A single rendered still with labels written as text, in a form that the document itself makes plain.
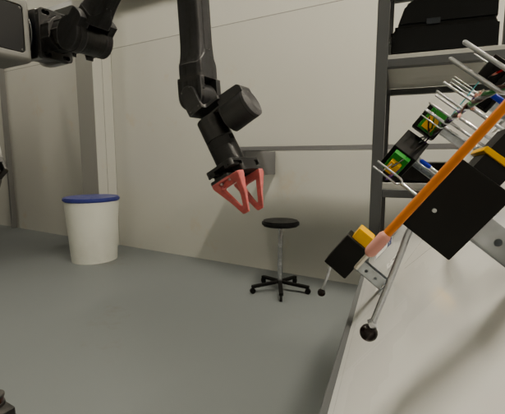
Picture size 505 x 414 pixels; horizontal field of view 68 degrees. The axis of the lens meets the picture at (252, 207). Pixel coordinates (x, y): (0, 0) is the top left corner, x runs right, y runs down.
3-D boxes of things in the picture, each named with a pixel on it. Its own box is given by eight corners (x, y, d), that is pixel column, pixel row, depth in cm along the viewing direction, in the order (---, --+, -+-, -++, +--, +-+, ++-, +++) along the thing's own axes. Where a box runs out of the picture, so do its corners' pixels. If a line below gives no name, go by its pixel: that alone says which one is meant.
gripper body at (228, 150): (261, 165, 76) (245, 133, 77) (234, 166, 67) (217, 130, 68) (237, 180, 79) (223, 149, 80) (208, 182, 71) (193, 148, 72)
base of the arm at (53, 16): (70, 65, 102) (66, 18, 100) (89, 61, 98) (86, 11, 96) (37, 57, 94) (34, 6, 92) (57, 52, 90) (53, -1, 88)
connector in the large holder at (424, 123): (447, 117, 93) (433, 107, 94) (448, 116, 90) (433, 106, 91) (430, 135, 95) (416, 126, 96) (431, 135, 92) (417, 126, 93)
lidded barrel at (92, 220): (133, 255, 437) (130, 195, 428) (88, 269, 386) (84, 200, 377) (100, 250, 466) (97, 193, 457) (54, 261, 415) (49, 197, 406)
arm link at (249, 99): (204, 98, 81) (177, 92, 73) (245, 65, 75) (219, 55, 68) (227, 147, 79) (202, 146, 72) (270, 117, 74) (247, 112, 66)
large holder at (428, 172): (466, 148, 98) (420, 115, 101) (444, 181, 89) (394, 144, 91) (449, 163, 104) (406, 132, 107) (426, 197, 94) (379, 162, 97)
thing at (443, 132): (469, 139, 107) (427, 109, 110) (480, 137, 91) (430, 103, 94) (452, 158, 109) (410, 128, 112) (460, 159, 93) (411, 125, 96)
